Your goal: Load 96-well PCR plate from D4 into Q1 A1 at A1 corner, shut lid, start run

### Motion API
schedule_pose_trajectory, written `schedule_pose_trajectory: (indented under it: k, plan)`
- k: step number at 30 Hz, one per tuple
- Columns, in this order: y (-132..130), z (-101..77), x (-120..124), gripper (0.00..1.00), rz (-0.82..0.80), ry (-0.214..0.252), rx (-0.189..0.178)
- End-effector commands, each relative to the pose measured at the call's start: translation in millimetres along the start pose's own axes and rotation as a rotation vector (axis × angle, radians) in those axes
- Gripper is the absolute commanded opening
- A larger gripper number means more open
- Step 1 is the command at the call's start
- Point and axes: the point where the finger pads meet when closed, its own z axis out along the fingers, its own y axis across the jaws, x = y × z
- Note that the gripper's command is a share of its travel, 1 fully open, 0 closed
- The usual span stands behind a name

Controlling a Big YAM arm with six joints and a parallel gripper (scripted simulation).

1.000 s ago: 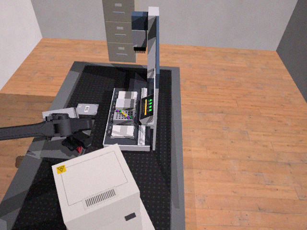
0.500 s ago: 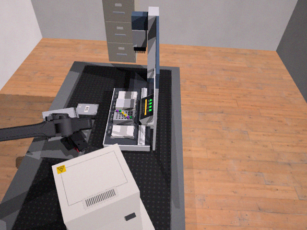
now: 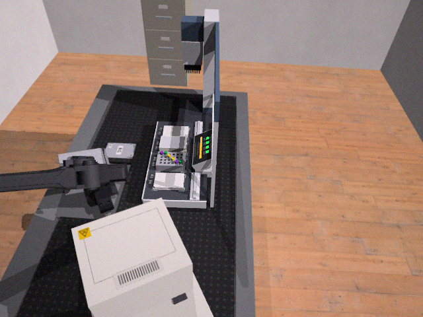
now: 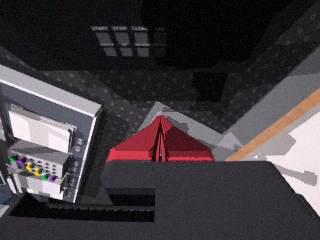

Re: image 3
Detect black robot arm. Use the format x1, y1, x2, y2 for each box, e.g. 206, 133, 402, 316
0, 156, 128, 214

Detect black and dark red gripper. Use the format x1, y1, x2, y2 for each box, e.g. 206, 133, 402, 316
83, 182, 118, 207

